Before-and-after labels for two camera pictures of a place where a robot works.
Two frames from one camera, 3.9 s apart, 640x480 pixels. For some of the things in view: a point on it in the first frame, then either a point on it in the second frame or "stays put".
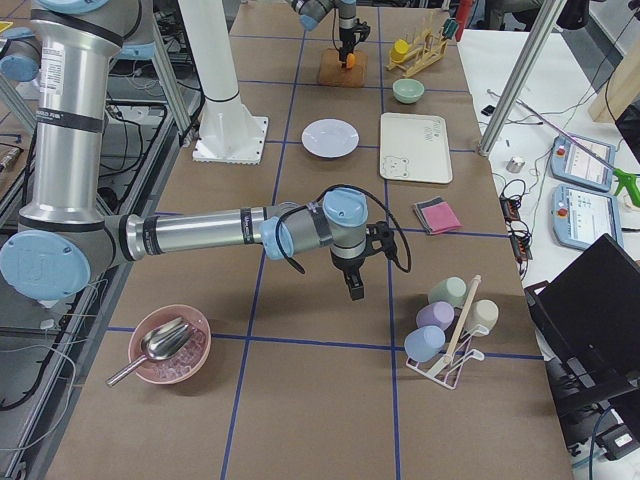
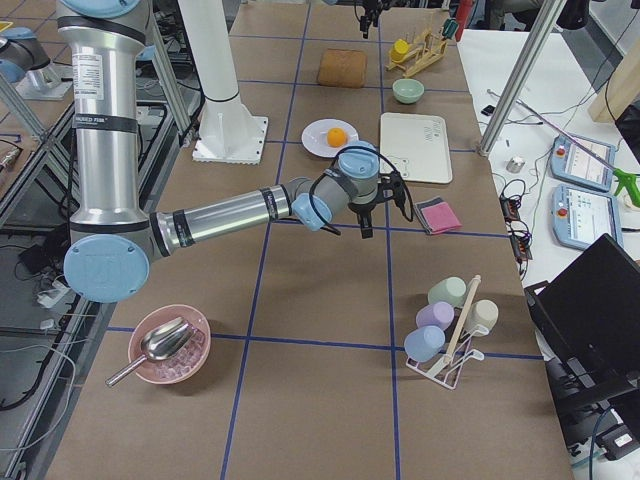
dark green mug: x=449 y=29 stays put
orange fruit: x=351 y=60 to x=336 y=137
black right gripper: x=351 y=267 to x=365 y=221
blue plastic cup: x=424 y=343 stays put
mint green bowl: x=407 y=90 stays put
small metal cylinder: x=514 y=165 stays put
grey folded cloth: x=418 y=206 stays put
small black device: x=488 y=110 stays put
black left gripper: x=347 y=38 to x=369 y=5
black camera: x=382 y=232 to x=394 y=187
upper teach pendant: x=571 y=162 stays put
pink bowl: x=165 y=371 stays put
